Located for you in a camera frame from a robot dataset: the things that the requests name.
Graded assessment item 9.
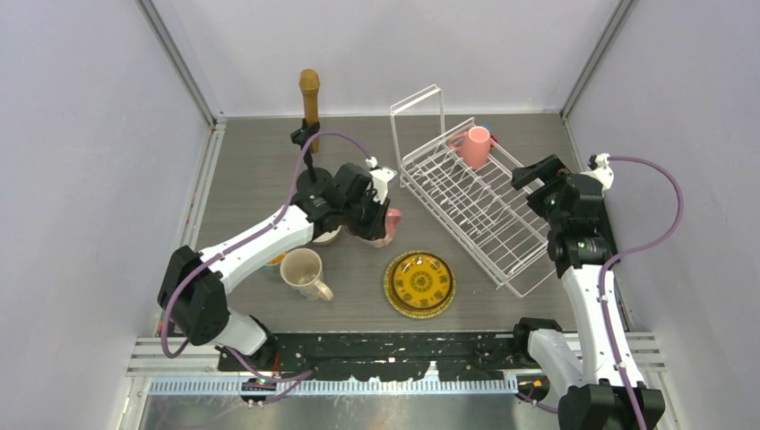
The pink floral cup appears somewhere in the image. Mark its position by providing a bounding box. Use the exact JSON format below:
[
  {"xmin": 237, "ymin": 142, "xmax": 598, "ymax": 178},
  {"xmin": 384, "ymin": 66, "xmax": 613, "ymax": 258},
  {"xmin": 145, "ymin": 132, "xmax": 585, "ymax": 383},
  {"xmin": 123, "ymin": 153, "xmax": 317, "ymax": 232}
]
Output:
[{"xmin": 369, "ymin": 208, "xmax": 402, "ymax": 247}]

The pink plastic cup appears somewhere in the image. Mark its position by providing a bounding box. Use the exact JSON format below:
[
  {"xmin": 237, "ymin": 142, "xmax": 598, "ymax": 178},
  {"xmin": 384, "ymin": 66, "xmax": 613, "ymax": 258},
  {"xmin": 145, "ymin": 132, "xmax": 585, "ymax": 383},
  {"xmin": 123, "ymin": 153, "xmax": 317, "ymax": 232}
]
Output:
[{"xmin": 447, "ymin": 125, "xmax": 492, "ymax": 169}]

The cream floral cup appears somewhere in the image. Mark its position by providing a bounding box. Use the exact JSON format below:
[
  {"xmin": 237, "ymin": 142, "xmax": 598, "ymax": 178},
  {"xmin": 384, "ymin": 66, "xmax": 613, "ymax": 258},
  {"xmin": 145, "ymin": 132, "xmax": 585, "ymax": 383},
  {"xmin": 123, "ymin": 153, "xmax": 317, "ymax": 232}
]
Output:
[{"xmin": 280, "ymin": 248, "xmax": 334, "ymax": 302}]

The yellow woven bamboo plate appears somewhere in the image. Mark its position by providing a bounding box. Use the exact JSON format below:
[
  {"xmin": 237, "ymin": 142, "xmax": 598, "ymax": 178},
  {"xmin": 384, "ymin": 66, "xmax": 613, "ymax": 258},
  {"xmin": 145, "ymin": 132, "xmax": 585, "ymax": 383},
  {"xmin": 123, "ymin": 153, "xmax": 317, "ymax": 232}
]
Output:
[{"xmin": 383, "ymin": 250, "xmax": 457, "ymax": 321}]

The blue patterned bowl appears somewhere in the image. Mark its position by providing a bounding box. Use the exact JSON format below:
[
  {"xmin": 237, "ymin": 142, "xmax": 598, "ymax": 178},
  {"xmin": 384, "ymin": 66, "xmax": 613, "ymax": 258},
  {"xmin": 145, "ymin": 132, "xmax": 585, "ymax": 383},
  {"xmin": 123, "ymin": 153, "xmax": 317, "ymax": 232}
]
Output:
[{"xmin": 261, "ymin": 253, "xmax": 287, "ymax": 282}]

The beige ceramic bowl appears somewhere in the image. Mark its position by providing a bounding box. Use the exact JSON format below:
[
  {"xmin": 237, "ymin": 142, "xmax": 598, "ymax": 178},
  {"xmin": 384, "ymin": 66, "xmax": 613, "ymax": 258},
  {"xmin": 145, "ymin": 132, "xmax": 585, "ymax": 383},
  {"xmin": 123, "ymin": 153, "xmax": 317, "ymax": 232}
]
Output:
[{"xmin": 312, "ymin": 227, "xmax": 342, "ymax": 246}]

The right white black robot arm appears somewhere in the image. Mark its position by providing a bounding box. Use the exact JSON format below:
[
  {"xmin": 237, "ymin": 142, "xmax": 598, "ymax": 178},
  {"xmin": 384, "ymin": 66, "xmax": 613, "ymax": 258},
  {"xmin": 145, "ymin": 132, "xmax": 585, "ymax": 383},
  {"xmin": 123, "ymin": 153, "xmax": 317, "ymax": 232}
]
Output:
[{"xmin": 511, "ymin": 154, "xmax": 666, "ymax": 429}]

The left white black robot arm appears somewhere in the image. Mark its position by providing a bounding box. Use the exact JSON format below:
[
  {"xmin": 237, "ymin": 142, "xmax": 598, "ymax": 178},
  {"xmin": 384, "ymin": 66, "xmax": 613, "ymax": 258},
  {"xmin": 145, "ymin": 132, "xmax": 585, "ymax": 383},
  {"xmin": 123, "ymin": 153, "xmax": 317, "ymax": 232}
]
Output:
[{"xmin": 157, "ymin": 162, "xmax": 397, "ymax": 371}]

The black silver microphone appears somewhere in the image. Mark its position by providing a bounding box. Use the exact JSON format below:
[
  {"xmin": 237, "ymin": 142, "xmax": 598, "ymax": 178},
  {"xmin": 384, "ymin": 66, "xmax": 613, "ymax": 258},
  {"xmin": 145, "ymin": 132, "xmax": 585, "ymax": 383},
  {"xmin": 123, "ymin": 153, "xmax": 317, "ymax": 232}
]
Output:
[{"xmin": 599, "ymin": 201, "xmax": 618, "ymax": 259}]

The brown microphone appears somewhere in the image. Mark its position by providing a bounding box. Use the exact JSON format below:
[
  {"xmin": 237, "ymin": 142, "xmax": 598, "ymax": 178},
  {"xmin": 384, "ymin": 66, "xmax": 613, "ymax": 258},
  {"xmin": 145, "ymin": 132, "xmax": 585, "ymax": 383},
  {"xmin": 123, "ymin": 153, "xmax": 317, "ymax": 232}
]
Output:
[{"xmin": 298, "ymin": 68, "xmax": 321, "ymax": 130}]

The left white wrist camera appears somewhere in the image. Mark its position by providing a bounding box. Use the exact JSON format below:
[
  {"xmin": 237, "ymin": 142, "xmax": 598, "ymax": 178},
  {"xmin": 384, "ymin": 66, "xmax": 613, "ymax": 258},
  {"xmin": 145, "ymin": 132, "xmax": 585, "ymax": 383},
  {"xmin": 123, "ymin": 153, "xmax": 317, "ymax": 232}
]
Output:
[{"xmin": 365, "ymin": 157, "xmax": 398, "ymax": 203}]

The white wire dish rack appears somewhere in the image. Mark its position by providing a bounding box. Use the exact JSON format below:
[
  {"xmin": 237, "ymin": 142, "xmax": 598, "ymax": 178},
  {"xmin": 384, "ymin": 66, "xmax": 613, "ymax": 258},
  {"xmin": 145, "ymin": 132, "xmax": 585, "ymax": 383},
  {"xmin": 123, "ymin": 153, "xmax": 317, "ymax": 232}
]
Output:
[{"xmin": 389, "ymin": 84, "xmax": 557, "ymax": 297}]

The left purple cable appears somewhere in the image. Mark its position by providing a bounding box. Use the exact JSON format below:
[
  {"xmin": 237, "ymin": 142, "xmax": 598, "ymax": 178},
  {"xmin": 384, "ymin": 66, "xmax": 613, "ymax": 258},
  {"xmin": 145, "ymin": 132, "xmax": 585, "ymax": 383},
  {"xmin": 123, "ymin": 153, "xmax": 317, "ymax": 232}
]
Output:
[{"xmin": 160, "ymin": 131, "xmax": 378, "ymax": 406}]

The purple cable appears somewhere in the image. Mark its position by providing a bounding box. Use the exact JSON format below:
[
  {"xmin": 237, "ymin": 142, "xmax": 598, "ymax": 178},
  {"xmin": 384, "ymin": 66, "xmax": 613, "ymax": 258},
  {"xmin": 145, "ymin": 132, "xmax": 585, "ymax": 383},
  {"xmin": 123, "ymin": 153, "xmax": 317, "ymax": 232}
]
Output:
[
  {"xmin": 160, "ymin": 131, "xmax": 378, "ymax": 406},
  {"xmin": 514, "ymin": 156, "xmax": 685, "ymax": 430}
]

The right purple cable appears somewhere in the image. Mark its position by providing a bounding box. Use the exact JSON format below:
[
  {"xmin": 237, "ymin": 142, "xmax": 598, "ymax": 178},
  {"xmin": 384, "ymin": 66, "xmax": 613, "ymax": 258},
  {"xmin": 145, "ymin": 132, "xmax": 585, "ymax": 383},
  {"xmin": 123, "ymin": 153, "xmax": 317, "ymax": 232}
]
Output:
[{"xmin": 514, "ymin": 156, "xmax": 685, "ymax": 430}]

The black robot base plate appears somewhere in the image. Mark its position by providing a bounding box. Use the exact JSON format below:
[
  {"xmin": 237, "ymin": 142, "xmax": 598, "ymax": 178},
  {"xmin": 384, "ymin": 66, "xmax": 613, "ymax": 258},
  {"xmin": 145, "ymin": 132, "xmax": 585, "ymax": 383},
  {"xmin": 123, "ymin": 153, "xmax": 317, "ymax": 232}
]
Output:
[{"xmin": 245, "ymin": 331, "xmax": 540, "ymax": 382}]

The left aluminium rail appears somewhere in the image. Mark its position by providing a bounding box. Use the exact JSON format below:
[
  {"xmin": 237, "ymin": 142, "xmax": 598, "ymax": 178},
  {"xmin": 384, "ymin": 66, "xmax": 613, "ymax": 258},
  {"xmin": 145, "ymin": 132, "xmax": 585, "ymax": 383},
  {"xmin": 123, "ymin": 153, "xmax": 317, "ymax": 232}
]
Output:
[{"xmin": 169, "ymin": 117, "xmax": 228, "ymax": 254}]

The slotted cable duct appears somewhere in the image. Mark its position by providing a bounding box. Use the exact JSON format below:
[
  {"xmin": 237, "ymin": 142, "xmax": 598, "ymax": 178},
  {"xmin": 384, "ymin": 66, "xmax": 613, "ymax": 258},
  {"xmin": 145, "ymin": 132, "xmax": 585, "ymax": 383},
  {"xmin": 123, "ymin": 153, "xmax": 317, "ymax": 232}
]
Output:
[{"xmin": 147, "ymin": 375, "xmax": 518, "ymax": 396}]

